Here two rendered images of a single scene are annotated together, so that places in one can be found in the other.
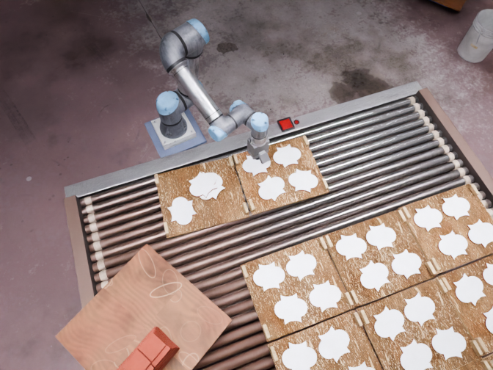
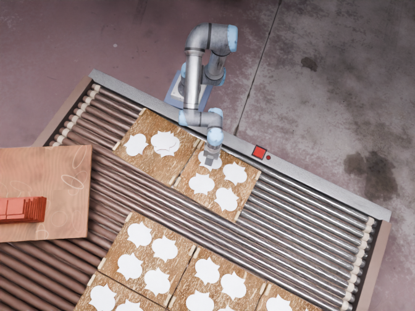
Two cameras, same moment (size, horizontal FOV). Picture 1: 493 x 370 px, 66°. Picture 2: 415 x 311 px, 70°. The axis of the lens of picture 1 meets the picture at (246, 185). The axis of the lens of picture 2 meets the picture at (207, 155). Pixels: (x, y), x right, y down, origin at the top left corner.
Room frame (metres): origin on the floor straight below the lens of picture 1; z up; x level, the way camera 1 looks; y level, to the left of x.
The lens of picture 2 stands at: (0.51, -0.36, 2.63)
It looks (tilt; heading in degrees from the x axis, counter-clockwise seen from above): 72 degrees down; 38
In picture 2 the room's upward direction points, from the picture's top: 11 degrees clockwise
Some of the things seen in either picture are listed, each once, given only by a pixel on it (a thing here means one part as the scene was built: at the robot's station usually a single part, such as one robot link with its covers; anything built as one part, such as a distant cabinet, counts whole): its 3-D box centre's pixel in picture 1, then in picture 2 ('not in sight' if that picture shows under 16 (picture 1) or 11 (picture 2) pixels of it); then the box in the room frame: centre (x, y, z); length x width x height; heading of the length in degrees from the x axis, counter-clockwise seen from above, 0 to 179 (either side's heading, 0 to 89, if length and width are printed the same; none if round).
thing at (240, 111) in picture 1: (240, 114); (212, 120); (1.01, 0.03, 1.29); 0.11 x 0.11 x 0.08; 46
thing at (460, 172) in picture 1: (298, 229); (190, 225); (0.62, -0.26, 0.90); 1.95 x 0.05 x 0.05; 111
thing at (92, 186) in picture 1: (256, 138); (232, 143); (1.15, -0.05, 0.89); 2.08 x 0.09 x 0.06; 111
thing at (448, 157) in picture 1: (290, 211); (198, 209); (0.71, -0.22, 0.90); 1.95 x 0.05 x 0.05; 111
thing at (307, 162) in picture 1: (279, 173); (217, 179); (0.91, -0.17, 0.93); 0.41 x 0.35 x 0.02; 109
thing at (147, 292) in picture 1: (144, 328); (41, 191); (0.13, 0.39, 1.03); 0.50 x 0.50 x 0.02; 52
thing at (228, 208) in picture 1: (200, 195); (157, 146); (0.77, 0.23, 0.93); 0.41 x 0.35 x 0.02; 107
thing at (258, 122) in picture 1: (259, 125); (215, 138); (0.95, -0.05, 1.29); 0.09 x 0.08 x 0.11; 46
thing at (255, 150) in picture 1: (260, 148); (210, 153); (0.93, -0.06, 1.13); 0.12 x 0.09 x 0.16; 32
